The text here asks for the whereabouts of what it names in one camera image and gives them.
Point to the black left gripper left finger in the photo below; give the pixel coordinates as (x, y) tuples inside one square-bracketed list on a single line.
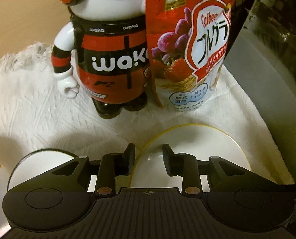
[(73, 177)]

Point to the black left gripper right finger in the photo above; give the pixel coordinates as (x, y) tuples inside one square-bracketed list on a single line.
[(224, 177)]

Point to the blue bowl white inside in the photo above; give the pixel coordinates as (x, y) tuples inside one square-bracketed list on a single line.
[(37, 163)]

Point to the white textured tablecloth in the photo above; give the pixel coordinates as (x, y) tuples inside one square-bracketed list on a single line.
[(33, 115)]

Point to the red white robot figurine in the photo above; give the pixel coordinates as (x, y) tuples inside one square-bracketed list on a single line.
[(103, 47)]

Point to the grey appliance on right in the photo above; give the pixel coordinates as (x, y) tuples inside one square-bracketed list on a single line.
[(262, 58)]

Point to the red Calbee granola bag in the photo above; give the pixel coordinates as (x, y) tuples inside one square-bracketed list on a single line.
[(187, 41)]

